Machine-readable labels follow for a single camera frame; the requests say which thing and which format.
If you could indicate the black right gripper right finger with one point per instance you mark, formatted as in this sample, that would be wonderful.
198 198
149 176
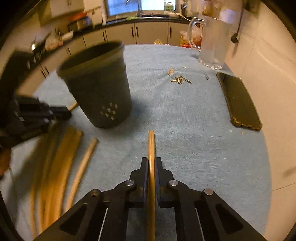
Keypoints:
200 215

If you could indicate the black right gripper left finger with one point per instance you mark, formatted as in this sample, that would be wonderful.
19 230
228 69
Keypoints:
102 215

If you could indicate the wooden chopstick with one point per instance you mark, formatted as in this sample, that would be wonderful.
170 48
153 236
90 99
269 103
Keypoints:
66 152
80 172
42 157
73 106
151 200

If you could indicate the dark green utensil holder cup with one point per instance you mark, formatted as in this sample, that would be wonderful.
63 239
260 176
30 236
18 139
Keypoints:
97 79

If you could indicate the kitchen window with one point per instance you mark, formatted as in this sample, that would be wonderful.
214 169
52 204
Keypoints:
118 7

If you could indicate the beige kitchen cabinets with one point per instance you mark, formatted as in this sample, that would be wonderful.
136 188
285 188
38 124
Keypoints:
131 33

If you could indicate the black smartphone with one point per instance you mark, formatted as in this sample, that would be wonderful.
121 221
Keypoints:
242 111

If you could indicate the blue towel table cover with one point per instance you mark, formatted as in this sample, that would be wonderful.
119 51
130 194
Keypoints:
194 136

